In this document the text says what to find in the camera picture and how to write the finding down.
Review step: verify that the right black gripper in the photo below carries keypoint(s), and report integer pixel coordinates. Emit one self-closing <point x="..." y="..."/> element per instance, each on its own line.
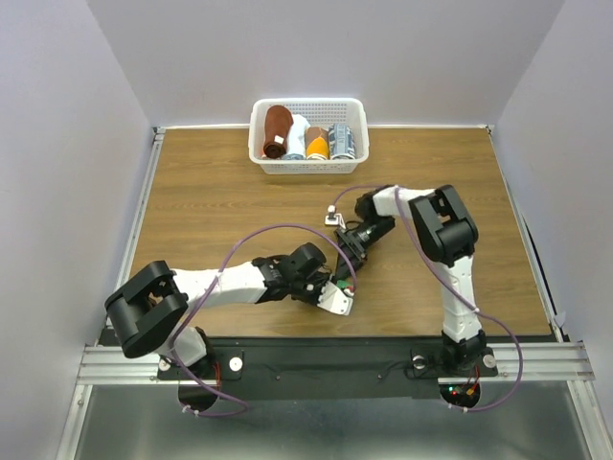
<point x="357" y="252"/>

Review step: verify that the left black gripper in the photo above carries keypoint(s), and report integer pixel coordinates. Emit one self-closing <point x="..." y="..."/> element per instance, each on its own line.
<point x="321" y="278"/>

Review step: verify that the green towel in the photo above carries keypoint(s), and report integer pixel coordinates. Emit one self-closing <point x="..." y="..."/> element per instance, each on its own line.
<point x="345" y="285"/>

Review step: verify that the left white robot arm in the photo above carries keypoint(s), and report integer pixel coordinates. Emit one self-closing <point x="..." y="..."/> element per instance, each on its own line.
<point x="146" y="311"/>

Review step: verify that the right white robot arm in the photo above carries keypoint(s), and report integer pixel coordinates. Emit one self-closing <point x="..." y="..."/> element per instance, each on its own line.
<point x="445" y="235"/>

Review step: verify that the grey patterned rolled towel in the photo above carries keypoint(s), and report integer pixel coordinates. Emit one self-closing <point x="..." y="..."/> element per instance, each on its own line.
<point x="341" y="143"/>

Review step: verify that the brown orange rolled towel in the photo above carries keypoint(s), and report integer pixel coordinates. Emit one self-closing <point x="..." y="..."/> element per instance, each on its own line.
<point x="317" y="143"/>

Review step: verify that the white blue rolled towel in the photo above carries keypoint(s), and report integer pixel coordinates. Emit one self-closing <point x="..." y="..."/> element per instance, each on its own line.
<point x="296" y="139"/>

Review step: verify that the white plastic basket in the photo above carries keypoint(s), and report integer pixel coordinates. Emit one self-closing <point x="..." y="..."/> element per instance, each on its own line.
<point x="320" y="112"/>

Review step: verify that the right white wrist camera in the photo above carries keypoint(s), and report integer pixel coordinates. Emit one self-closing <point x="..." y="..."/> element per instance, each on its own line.
<point x="333" y="218"/>

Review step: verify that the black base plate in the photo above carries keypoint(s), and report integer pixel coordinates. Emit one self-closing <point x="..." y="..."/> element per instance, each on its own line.
<point x="299" y="368"/>

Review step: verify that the aluminium frame rail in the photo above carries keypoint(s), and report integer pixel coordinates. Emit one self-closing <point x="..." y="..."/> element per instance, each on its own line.
<point x="105" y="365"/>

